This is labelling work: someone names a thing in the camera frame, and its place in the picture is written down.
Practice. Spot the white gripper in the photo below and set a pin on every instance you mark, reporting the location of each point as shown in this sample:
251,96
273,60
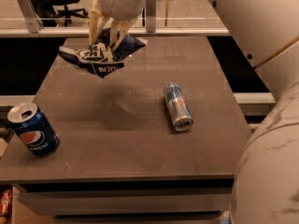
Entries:
121,2

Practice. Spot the blue chip bag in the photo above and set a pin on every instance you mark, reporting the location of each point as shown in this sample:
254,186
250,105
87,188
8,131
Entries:
100,59

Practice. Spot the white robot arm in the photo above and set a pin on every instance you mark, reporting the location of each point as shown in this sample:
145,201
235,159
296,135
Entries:
266,186

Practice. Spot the silver red bull can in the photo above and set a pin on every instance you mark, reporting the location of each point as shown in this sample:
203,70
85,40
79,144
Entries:
177,107

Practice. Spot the blue pepsi can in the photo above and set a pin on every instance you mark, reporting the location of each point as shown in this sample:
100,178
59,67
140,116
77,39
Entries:
33,128

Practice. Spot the orange snack bag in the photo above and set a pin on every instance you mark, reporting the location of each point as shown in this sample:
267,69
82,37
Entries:
6,203

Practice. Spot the black office chair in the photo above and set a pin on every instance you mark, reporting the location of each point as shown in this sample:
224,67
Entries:
50,10

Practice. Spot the glass railing with metal posts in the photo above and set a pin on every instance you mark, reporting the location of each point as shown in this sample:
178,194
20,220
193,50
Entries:
172,17

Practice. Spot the cardboard box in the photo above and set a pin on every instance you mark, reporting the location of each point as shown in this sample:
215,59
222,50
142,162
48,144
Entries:
23,215

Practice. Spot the grey cabinet drawer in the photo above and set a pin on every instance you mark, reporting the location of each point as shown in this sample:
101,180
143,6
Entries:
131,201

